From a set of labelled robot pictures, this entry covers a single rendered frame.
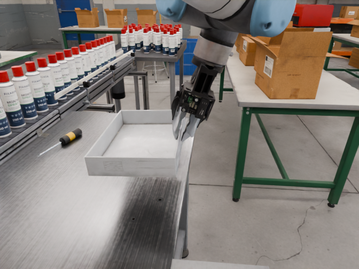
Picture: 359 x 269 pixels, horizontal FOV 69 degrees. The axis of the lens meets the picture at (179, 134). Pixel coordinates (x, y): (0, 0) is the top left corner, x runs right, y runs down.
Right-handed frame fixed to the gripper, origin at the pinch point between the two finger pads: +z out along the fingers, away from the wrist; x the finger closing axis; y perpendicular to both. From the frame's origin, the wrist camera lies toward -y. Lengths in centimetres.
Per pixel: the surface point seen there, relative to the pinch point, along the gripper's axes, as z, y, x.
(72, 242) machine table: 22.5, 20.8, -16.8
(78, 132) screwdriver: 25, -28, -33
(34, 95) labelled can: 21, -39, -56
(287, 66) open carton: -16, -87, 54
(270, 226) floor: 77, -65, 84
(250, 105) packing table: 10, -82, 43
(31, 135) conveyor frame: 30, -24, -49
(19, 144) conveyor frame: 31, -18, -49
